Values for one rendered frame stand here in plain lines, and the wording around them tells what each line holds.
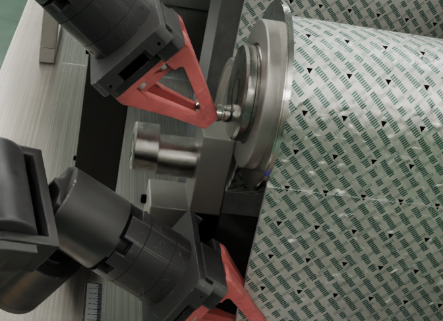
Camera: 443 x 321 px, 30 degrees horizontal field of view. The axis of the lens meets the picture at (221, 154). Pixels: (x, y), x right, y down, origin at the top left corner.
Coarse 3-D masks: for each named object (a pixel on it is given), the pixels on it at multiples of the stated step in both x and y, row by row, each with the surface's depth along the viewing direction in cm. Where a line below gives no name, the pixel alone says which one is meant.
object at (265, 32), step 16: (256, 32) 64; (272, 32) 60; (272, 48) 59; (272, 64) 58; (272, 80) 58; (272, 96) 58; (256, 112) 60; (272, 112) 58; (256, 128) 59; (240, 144) 65; (256, 144) 60; (240, 160) 64; (256, 160) 61
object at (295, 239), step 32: (288, 192) 60; (320, 192) 61; (288, 224) 62; (320, 224) 62; (352, 224) 62; (384, 224) 62; (416, 224) 63; (256, 256) 63; (288, 256) 63; (320, 256) 63; (352, 256) 63; (384, 256) 64; (416, 256) 64; (256, 288) 64; (288, 288) 64; (320, 288) 64; (352, 288) 65; (384, 288) 65; (416, 288) 65; (288, 320) 66; (320, 320) 66; (352, 320) 66; (384, 320) 67; (416, 320) 67
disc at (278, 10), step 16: (272, 16) 63; (288, 16) 59; (288, 32) 58; (288, 48) 57; (288, 64) 57; (288, 80) 57; (288, 96) 57; (272, 128) 59; (272, 144) 58; (272, 160) 58; (256, 176) 62
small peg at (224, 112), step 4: (196, 104) 64; (216, 104) 64; (220, 104) 64; (196, 108) 64; (216, 108) 64; (220, 108) 64; (224, 108) 64; (228, 108) 64; (220, 112) 64; (224, 112) 64; (228, 112) 64; (220, 116) 64; (224, 116) 64; (228, 116) 64; (216, 120) 64; (220, 120) 64; (224, 120) 64; (228, 120) 64
